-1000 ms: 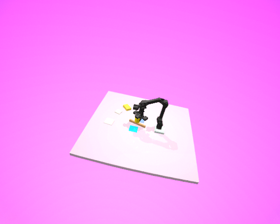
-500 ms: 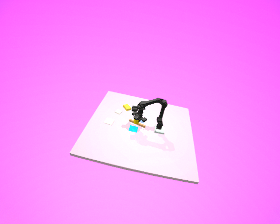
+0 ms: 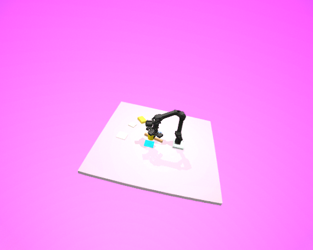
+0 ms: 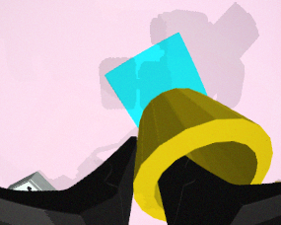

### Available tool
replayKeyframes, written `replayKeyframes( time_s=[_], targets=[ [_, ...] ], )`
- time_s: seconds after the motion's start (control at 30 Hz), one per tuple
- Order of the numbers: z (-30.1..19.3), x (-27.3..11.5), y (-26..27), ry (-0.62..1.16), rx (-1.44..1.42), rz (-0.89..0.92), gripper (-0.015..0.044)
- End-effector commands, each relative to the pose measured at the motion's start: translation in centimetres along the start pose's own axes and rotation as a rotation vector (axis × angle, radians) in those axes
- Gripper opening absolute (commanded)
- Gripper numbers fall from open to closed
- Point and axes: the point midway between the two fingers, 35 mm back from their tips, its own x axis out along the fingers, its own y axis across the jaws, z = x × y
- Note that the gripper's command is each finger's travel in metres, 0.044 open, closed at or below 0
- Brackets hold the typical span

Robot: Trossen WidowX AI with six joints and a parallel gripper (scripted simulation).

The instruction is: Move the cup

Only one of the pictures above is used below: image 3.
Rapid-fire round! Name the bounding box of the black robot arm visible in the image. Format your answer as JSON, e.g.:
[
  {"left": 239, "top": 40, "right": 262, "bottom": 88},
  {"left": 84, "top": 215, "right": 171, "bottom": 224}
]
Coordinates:
[{"left": 146, "top": 110, "right": 186, "bottom": 145}]

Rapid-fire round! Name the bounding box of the white flat block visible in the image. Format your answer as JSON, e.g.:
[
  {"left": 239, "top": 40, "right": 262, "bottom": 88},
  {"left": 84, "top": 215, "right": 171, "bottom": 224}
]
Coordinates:
[{"left": 128, "top": 122, "right": 137, "bottom": 127}]

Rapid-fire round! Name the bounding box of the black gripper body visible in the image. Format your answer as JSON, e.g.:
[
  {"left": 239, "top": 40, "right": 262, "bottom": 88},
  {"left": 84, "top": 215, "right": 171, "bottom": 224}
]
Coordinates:
[{"left": 146, "top": 126, "right": 163, "bottom": 138}]

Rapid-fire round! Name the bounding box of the yellow rectangular block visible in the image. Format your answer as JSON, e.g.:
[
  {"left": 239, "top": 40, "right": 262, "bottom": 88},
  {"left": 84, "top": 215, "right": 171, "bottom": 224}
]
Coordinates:
[{"left": 137, "top": 116, "right": 146, "bottom": 124}]

